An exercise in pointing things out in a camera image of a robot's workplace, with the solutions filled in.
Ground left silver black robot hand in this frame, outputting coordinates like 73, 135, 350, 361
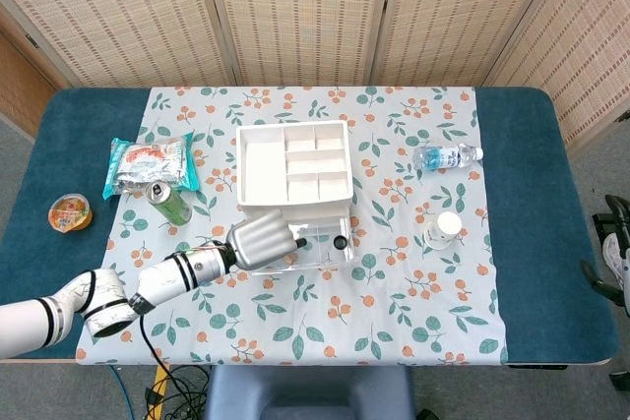
224, 209, 307, 273

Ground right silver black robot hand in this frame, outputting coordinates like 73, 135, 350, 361
580, 193, 630, 318

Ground clear drawer with stick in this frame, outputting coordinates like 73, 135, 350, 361
245, 215, 355, 274

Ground white drawer organizer box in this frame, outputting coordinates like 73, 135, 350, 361
234, 118, 354, 227

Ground teal table cover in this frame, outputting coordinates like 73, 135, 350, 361
0, 88, 620, 367

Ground green drink can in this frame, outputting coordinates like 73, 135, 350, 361
147, 179, 193, 227

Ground fruit print tablecloth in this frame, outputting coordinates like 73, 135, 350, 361
74, 86, 509, 367

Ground teal snack bag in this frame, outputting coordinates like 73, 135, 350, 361
101, 132, 202, 203

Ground blue grey padded seat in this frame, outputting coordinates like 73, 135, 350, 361
204, 364, 417, 420

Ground orange jelly cup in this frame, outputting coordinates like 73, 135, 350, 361
47, 192, 94, 234

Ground clear plastic water bottle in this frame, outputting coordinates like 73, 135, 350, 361
411, 143, 485, 173

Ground woven bamboo folding screen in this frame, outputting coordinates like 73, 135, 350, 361
0, 0, 630, 149

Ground brown wooden door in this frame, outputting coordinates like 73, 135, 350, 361
0, 26, 59, 139

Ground black floor cables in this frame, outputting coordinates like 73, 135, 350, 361
110, 314, 214, 420

